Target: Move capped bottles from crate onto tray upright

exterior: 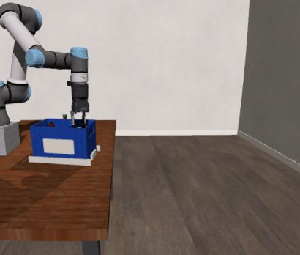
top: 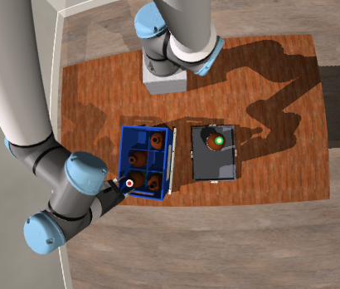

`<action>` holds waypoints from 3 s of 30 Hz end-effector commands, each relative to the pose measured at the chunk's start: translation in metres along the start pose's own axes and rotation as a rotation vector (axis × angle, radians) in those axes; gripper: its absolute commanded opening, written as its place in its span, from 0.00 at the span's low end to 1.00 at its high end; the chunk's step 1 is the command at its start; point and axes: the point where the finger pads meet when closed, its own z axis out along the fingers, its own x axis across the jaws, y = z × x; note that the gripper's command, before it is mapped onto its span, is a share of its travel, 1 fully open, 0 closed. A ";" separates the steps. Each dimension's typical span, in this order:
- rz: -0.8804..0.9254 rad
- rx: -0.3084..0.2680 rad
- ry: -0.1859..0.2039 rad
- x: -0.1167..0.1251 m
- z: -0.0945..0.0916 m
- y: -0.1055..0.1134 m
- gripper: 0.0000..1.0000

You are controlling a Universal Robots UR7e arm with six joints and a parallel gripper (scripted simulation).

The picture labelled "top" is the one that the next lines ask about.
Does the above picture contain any blue plastic crate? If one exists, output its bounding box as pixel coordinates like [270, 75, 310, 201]
[118, 126, 173, 201]

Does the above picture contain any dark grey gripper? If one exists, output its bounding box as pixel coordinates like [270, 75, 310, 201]
[90, 176, 135, 224]

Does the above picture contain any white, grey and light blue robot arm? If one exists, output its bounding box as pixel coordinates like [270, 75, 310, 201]
[0, 0, 225, 254]

